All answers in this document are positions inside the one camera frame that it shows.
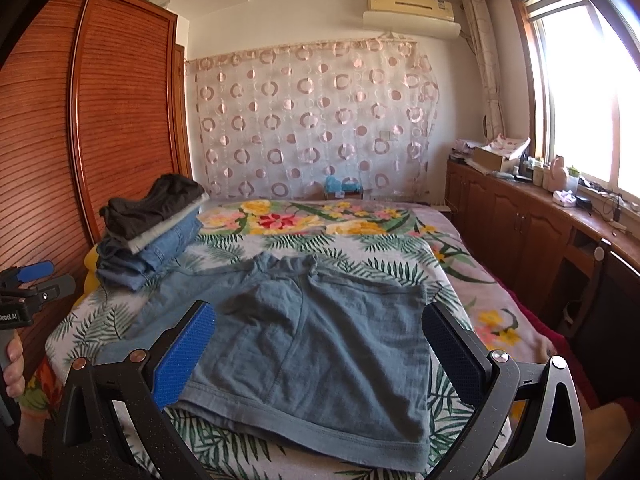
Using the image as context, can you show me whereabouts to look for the grey-blue cotton shorts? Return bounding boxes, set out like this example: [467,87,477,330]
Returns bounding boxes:
[98,252,431,472]

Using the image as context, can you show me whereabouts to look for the person's left hand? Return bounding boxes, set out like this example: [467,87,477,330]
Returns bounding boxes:
[1,330,26,399]

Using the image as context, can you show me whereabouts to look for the yellow pillow at bedside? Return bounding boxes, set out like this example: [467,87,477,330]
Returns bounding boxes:
[73,245,100,309]

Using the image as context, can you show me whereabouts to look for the folded dark blue garment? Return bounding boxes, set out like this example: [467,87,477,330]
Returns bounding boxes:
[96,235,145,274]

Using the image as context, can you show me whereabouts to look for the folded light grey garment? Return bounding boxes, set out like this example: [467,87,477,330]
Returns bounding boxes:
[106,192,209,254]

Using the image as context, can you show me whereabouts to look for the folded black garment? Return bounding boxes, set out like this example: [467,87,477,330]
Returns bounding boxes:
[99,174,205,240]

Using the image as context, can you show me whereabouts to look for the folded blue denim jeans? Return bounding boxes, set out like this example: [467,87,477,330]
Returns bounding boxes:
[96,211,203,292]

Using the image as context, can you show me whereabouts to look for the wooden cabinet counter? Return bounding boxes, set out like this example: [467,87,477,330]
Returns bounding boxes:
[445,160,639,330]

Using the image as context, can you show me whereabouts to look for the brown louvered wooden wardrobe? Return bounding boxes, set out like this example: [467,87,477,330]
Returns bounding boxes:
[0,0,194,386]

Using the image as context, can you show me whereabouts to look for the floral leaf-print bed cover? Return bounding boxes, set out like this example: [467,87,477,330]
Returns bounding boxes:
[18,200,555,479]

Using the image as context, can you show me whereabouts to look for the cardboard box on counter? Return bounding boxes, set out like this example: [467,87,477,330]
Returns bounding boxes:
[472,148,520,172]

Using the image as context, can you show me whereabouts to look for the sheer pink-circle curtain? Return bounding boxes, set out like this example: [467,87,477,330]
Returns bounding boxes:
[186,37,439,200]

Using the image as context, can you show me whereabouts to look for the blue toy on headboard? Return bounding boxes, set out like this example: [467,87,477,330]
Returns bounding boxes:
[323,176,363,200]

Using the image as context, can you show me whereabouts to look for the wood-framed window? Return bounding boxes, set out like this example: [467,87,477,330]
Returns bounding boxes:
[511,0,639,202]

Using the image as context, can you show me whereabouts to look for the patterned window drape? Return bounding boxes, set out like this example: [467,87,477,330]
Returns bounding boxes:
[462,0,504,142]

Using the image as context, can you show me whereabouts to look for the white wall air conditioner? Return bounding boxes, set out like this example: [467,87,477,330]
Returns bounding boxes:
[362,0,461,40]

